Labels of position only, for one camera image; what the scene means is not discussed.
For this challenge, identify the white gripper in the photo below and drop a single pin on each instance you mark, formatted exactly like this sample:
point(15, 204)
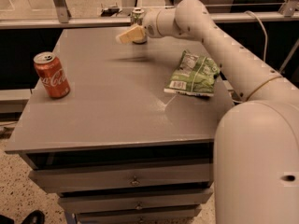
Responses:
point(150, 24)

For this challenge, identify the green 7up can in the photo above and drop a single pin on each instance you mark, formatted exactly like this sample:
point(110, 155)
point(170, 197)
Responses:
point(137, 16)

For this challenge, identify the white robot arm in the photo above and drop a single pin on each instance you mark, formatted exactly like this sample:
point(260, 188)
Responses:
point(256, 147)

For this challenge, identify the red coke can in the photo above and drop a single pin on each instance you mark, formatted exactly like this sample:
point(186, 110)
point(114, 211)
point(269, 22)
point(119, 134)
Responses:
point(51, 74)

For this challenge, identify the black device on floor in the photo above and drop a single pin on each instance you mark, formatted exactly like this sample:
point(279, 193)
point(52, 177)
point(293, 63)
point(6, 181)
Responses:
point(110, 11)

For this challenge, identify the green chip bag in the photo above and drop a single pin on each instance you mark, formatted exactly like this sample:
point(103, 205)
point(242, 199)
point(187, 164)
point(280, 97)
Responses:
point(194, 76)

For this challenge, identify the grey drawer cabinet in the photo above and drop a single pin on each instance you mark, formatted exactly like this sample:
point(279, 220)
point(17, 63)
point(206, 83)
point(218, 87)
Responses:
point(117, 111)

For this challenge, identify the top grey drawer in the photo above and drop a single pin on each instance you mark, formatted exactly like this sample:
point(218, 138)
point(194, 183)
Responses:
point(122, 176)

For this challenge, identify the grey drawer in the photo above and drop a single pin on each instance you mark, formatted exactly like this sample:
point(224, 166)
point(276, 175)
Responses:
point(148, 214)
point(122, 176)
point(136, 200)

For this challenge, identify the grey metal railing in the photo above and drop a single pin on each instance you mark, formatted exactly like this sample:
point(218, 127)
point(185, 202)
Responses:
point(60, 22)

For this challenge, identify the middle grey drawer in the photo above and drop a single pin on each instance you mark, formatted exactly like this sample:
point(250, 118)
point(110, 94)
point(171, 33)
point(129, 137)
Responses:
point(136, 200)

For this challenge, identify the bottom grey drawer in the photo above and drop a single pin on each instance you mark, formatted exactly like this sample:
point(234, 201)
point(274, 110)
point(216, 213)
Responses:
point(148, 214)

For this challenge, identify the black shoe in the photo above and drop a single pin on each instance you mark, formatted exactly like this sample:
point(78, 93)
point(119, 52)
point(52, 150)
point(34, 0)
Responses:
point(36, 217)

